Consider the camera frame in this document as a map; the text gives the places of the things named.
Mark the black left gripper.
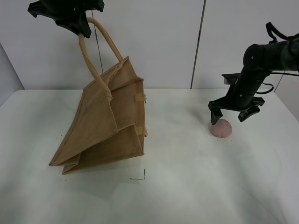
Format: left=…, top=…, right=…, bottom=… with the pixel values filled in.
left=28, top=0, right=104, bottom=38

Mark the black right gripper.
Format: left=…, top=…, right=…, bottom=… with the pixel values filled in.
left=208, top=96, right=265, bottom=125

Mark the pink peach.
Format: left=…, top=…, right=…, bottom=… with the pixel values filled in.
left=210, top=119, right=232, bottom=138

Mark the brown linen tote bag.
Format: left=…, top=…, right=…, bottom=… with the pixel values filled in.
left=50, top=17, right=147, bottom=174

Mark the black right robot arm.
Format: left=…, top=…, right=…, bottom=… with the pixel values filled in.
left=208, top=35, right=299, bottom=125

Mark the black cable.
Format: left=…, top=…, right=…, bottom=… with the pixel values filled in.
left=256, top=22, right=299, bottom=95

